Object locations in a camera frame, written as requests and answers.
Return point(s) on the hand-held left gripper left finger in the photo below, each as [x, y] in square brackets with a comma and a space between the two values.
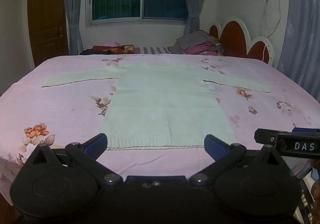
[96, 143]

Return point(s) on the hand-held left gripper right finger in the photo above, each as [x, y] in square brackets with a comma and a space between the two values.
[215, 146]

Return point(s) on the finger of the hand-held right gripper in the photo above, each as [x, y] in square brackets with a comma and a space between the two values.
[263, 136]
[303, 129]

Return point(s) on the white knitted sweater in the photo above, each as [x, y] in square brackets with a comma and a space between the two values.
[160, 104]

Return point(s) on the pile of folded clothes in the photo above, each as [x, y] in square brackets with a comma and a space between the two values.
[197, 44]

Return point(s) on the pink floral bed sheet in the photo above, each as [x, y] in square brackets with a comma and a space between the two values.
[62, 104]

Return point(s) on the white panel with buttons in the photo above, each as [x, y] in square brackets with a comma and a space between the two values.
[307, 204]

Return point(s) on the black cloth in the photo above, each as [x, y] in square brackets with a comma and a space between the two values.
[88, 52]

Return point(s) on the red patterned cloth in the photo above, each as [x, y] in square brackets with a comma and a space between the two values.
[117, 49]

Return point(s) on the red and white headboard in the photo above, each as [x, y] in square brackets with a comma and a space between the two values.
[237, 39]

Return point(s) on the pale blue patterned drape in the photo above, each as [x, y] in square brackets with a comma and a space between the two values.
[303, 26]

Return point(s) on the grey striped cloth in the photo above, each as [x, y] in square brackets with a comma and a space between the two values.
[155, 50]

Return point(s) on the brown wooden door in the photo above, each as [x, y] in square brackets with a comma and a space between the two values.
[46, 19]

